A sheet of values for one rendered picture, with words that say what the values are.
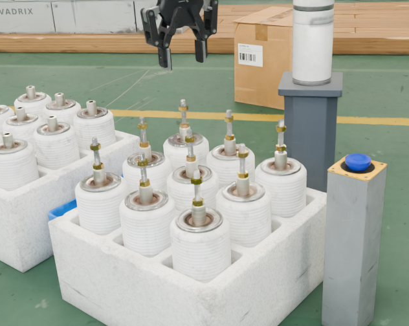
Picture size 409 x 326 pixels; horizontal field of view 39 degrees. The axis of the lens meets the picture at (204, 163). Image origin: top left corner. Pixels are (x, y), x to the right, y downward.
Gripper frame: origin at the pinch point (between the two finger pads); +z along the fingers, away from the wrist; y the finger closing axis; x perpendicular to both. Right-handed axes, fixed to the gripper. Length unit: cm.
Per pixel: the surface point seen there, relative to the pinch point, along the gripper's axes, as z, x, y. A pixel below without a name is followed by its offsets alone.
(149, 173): 22.6, -7.1, 4.9
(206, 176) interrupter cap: 21.7, 2.7, -1.4
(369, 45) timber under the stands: 43, -93, -160
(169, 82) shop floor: 47, -123, -70
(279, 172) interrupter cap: 21.7, 10.3, -12.4
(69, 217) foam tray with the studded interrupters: 29.0, -12.6, 19.9
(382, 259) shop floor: 47, 17, -35
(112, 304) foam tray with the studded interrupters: 40.7, 1.7, 19.8
